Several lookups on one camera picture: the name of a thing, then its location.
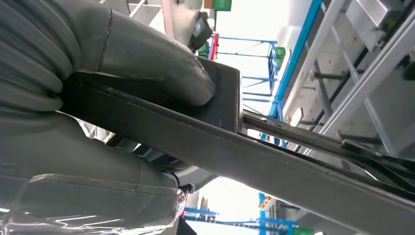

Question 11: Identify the blue steel beam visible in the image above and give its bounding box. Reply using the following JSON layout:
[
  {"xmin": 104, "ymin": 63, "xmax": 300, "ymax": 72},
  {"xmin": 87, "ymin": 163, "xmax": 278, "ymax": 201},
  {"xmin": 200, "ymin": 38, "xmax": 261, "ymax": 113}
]
[{"xmin": 259, "ymin": 0, "xmax": 325, "ymax": 148}]

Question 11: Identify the blue metal shelf rack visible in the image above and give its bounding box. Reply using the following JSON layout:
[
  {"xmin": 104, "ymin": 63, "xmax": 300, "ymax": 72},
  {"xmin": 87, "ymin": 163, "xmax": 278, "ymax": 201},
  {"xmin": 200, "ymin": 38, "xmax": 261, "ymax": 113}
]
[
  {"xmin": 207, "ymin": 32, "xmax": 287, "ymax": 104},
  {"xmin": 183, "ymin": 193, "xmax": 300, "ymax": 235}
]

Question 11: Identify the black mounted device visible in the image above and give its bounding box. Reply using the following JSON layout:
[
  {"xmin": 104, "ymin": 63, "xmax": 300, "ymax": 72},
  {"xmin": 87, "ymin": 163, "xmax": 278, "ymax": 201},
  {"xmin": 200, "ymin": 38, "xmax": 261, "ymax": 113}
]
[{"xmin": 189, "ymin": 12, "xmax": 213, "ymax": 51}]

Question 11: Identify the aluminium profile frame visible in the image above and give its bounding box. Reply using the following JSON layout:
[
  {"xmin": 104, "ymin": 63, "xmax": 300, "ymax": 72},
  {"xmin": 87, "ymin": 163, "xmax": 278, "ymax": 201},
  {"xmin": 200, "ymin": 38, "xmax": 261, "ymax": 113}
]
[{"xmin": 282, "ymin": 0, "xmax": 415, "ymax": 160}]

